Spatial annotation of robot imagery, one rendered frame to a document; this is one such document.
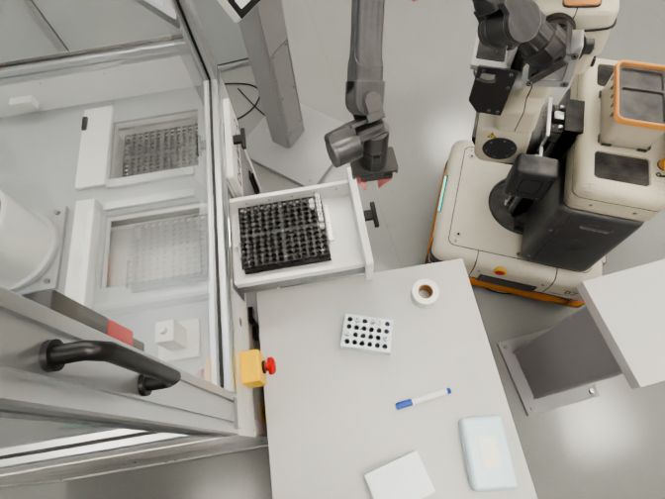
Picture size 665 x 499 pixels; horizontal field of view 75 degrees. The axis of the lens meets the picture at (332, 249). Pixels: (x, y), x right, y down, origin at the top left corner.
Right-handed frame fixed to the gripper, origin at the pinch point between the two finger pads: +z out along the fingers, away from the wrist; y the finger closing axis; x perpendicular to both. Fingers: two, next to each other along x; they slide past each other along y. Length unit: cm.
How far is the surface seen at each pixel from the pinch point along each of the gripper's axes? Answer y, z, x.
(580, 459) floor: -70, 99, 71
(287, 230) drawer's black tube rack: 22.1, 10.3, 2.9
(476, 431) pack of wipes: -14, 20, 56
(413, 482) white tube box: 3, 19, 64
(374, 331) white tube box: 4.3, 20.4, 29.8
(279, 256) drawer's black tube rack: 24.9, 10.4, 10.1
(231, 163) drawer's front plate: 35.0, 7.4, -18.6
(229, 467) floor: 64, 101, 53
